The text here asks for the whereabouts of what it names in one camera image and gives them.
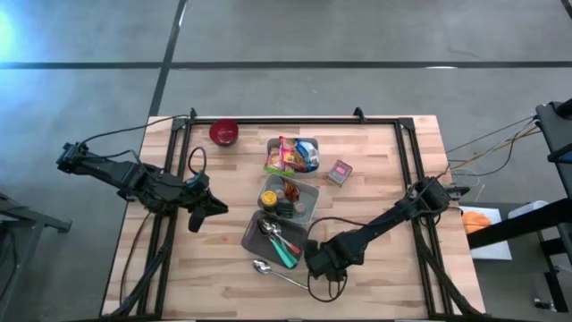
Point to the grey metal stand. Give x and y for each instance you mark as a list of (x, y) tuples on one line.
[(53, 223)]

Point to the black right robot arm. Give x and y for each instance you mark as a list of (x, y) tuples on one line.
[(389, 217)]

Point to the dark grey plastic bin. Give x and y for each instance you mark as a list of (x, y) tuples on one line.
[(252, 243)]

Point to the black aluminium table frame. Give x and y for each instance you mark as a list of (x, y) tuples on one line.
[(290, 121)]

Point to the red bowl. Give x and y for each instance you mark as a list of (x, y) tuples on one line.
[(223, 133)]

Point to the amber sauce bottle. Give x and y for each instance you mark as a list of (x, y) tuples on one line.
[(291, 191)]

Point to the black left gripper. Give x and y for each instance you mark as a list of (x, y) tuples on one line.
[(199, 197)]

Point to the paprika tin with pink label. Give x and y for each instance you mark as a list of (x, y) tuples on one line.
[(340, 173)]

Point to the black metal stand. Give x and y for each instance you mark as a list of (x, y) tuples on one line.
[(554, 129)]

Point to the white plastic container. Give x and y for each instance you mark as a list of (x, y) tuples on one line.
[(529, 208)]

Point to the all silver spoon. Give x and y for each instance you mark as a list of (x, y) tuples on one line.
[(261, 266)]

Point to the light grey plastic bin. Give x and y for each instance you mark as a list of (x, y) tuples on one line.
[(272, 143), (310, 192)]

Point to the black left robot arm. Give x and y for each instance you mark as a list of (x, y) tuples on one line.
[(120, 172)]

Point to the blue yellow snack packet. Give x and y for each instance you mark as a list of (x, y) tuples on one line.
[(308, 154)]

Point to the white flat box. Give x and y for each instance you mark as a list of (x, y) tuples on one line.
[(491, 250)]

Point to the orange cloth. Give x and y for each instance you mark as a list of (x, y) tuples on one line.
[(476, 222)]

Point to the red white food packet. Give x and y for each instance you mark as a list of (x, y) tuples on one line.
[(290, 156)]

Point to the small green tin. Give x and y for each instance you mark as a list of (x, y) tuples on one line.
[(285, 210)]

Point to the brown jar yellow lid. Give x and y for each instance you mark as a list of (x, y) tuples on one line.
[(269, 200)]

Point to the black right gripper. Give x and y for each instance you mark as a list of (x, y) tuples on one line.
[(328, 261)]

